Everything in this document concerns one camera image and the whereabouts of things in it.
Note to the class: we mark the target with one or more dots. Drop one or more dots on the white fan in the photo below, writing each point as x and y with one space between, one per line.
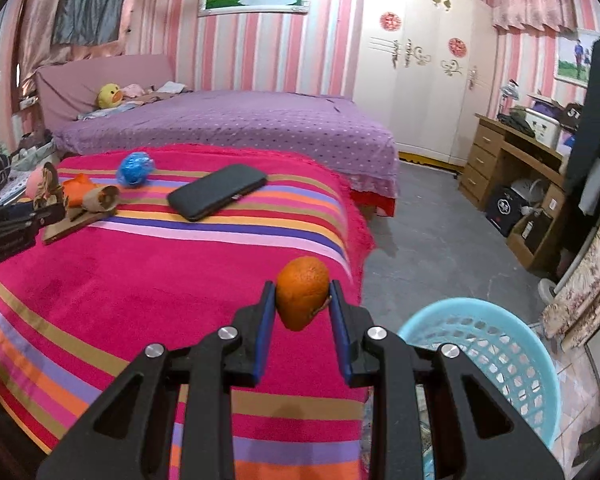
527 192

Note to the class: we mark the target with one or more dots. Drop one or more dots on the brown phone case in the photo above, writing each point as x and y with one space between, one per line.
65 229

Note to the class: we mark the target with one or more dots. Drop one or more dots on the pink bed headboard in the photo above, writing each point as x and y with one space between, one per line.
80 85

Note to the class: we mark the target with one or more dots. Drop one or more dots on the white wardrobe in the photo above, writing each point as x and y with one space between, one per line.
420 100

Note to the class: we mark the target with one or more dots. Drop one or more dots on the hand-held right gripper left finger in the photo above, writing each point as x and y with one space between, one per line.
262 330

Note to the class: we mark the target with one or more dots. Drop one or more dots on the orange tangerine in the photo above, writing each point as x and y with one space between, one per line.
300 285

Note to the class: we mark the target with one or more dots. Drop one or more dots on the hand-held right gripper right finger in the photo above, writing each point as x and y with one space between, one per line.
341 330

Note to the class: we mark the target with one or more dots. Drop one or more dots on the cardboard box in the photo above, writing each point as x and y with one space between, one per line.
530 237

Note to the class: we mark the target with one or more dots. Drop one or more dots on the grey curtain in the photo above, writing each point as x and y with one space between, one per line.
90 5

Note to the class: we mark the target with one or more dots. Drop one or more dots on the pink soft toy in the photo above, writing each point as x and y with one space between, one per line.
132 91

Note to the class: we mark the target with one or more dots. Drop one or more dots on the wooden desk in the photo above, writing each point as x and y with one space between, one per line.
485 155

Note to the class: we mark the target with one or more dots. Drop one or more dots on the black gift box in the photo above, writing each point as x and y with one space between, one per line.
502 210

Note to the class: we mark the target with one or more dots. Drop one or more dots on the pink satin curtain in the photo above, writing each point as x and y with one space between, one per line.
37 20

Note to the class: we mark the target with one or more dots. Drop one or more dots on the blue plastic bag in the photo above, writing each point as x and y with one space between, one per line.
135 170

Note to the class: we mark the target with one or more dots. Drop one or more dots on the desk lamp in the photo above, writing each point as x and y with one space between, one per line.
509 91

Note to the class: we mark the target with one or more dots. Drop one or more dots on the small wall poster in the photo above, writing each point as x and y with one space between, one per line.
575 60

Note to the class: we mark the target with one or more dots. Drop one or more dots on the black zip case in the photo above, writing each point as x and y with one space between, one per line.
215 190

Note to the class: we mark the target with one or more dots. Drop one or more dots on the white storage box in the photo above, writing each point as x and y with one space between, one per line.
542 122

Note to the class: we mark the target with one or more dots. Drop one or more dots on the dark hanging garment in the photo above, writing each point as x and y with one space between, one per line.
595 120

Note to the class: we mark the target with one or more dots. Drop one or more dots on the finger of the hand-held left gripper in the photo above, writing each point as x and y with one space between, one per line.
35 222
10 210

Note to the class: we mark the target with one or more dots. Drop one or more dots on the orange plastic bag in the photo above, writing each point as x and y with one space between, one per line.
77 187

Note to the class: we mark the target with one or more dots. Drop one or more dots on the light blue plastic basket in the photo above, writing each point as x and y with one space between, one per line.
510 355

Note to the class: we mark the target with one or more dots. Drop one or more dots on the cardboard tube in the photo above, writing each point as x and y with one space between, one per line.
102 199

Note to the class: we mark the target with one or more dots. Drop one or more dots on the yellow duck plush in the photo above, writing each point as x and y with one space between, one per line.
110 96

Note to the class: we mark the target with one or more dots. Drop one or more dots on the pink cup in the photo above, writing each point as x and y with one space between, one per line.
34 180

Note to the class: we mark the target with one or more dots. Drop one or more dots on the bed with purple bedspread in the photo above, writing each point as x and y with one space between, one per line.
255 130

